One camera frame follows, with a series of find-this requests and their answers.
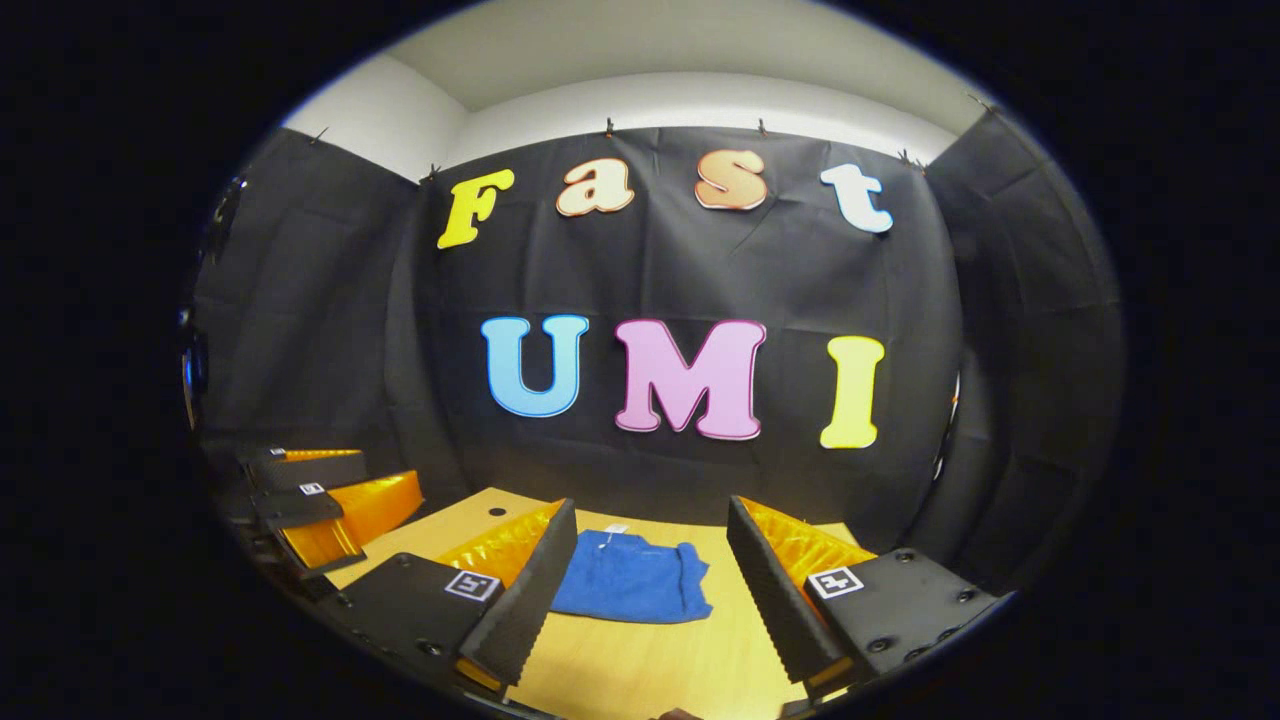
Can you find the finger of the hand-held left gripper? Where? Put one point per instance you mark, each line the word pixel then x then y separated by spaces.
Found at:
pixel 300 505
pixel 310 470

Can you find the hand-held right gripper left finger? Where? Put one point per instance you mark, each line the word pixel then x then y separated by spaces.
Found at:
pixel 530 600

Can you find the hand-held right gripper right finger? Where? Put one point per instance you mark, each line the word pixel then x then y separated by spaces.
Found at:
pixel 775 600

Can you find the black backdrop cloth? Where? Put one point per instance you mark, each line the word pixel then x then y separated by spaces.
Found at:
pixel 320 350

